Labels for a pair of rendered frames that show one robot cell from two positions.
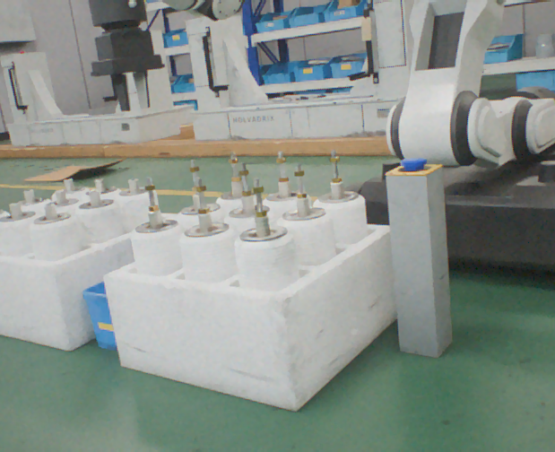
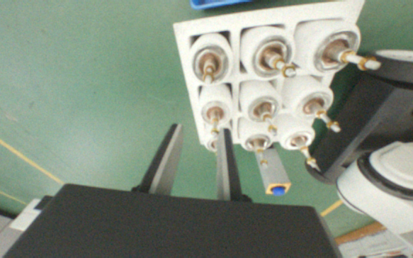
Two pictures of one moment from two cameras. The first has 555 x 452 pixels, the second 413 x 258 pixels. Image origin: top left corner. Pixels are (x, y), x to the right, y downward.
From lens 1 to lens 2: 1.18 m
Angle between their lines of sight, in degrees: 106
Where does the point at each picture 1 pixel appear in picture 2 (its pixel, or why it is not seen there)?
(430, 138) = (346, 185)
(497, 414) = not seen: hidden behind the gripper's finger
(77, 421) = (149, 56)
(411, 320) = not seen: hidden behind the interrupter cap
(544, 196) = (333, 173)
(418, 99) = (387, 204)
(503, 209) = (334, 159)
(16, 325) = not seen: outside the picture
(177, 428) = (176, 95)
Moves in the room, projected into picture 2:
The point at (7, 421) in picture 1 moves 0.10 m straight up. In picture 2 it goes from (123, 22) to (104, 23)
